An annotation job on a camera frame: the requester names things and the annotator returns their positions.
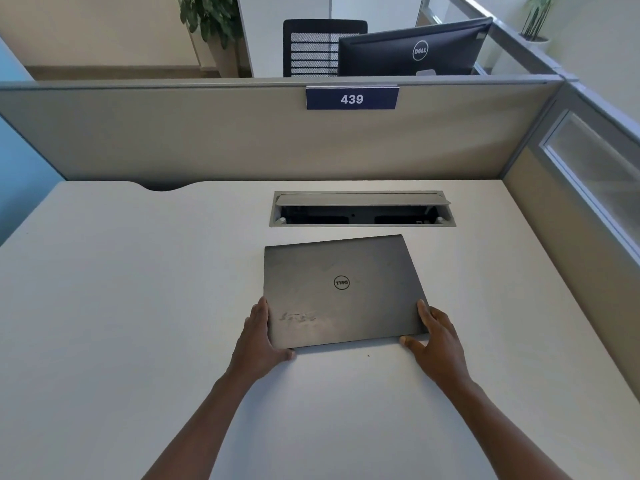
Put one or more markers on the person's right hand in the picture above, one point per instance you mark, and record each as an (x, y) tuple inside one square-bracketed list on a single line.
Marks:
[(442, 352)]

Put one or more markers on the person's right thumb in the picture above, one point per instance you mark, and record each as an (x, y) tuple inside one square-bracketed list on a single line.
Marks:
[(411, 342)]

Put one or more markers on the black computer monitor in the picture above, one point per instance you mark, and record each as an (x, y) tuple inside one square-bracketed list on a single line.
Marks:
[(410, 49)]

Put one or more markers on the grey laptop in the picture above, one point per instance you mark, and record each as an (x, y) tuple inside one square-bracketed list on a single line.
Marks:
[(340, 289)]

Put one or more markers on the slim potted plant white pot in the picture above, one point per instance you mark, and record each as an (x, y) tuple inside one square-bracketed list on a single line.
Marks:
[(536, 19)]

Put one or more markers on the partition with frosted glass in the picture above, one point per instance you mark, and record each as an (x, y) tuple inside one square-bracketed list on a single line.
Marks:
[(575, 179)]

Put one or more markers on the person's left thumb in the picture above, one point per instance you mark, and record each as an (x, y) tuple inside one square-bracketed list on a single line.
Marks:
[(284, 355)]

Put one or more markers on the black mesh office chair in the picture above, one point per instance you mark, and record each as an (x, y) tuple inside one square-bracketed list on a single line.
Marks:
[(315, 47)]

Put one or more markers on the person's left hand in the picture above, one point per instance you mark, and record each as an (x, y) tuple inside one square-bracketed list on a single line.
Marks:
[(257, 344)]

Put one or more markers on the person's right forearm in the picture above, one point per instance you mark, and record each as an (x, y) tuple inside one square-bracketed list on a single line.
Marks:
[(500, 429)]

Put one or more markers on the beige cubicle partition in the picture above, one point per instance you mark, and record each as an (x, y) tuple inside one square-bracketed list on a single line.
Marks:
[(280, 129)]

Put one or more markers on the green leafy potted plant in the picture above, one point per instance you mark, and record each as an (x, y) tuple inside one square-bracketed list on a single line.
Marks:
[(210, 19)]

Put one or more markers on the person's left forearm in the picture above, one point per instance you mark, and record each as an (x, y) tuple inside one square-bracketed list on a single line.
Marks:
[(200, 424)]

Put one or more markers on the blue number sign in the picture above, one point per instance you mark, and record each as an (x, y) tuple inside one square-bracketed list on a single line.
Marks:
[(352, 98)]

